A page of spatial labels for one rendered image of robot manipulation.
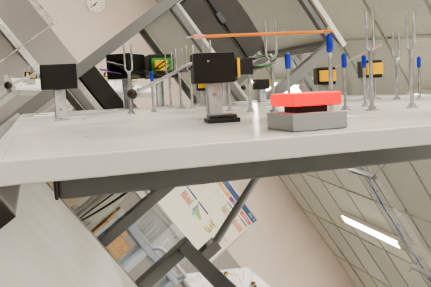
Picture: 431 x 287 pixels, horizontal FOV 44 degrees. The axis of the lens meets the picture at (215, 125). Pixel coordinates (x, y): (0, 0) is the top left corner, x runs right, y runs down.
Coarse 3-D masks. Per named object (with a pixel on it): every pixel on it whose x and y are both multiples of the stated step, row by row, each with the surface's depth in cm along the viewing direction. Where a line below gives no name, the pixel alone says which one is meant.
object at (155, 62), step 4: (152, 60) 141; (156, 60) 140; (160, 60) 141; (168, 60) 142; (152, 64) 141; (156, 64) 140; (164, 64) 141; (168, 64) 142; (152, 68) 141; (164, 68) 141
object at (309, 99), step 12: (276, 96) 50; (288, 96) 48; (300, 96) 47; (312, 96) 48; (324, 96) 48; (336, 96) 48; (288, 108) 50; (300, 108) 48; (312, 108) 49; (324, 108) 49
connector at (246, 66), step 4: (236, 60) 71; (240, 60) 71; (244, 60) 71; (248, 60) 71; (252, 60) 71; (236, 64) 71; (240, 64) 71; (244, 64) 71; (248, 64) 71; (252, 64) 71; (236, 68) 71; (240, 68) 71; (244, 68) 71; (248, 68) 71; (252, 68) 71; (236, 72) 71; (244, 72) 71; (248, 72) 71; (252, 72) 72
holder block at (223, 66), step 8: (192, 56) 70; (200, 56) 70; (208, 56) 70; (216, 56) 70; (224, 56) 70; (232, 56) 70; (192, 64) 70; (200, 64) 70; (208, 64) 70; (216, 64) 70; (224, 64) 70; (232, 64) 70; (192, 72) 71; (200, 72) 70; (208, 72) 70; (216, 72) 70; (224, 72) 70; (232, 72) 71; (192, 80) 72; (200, 80) 70; (208, 80) 70; (216, 80) 70; (224, 80) 70; (232, 80) 71
